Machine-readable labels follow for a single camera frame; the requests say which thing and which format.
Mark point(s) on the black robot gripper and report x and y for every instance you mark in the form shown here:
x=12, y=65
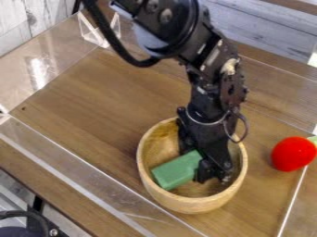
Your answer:
x=207, y=137

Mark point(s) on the green rectangular block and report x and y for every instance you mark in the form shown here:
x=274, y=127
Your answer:
x=177, y=171

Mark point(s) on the brown wooden bowl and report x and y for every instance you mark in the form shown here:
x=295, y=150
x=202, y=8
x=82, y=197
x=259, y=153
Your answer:
x=189, y=198

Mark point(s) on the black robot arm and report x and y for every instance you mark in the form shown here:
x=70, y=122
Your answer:
x=173, y=29

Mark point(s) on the red strawberry toy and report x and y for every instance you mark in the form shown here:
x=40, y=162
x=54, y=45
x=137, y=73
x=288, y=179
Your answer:
x=292, y=153

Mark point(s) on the black metal table leg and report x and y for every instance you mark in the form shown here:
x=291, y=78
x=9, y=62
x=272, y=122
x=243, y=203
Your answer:
x=37, y=204

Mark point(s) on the clear acrylic corner bracket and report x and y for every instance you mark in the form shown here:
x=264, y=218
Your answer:
x=90, y=34

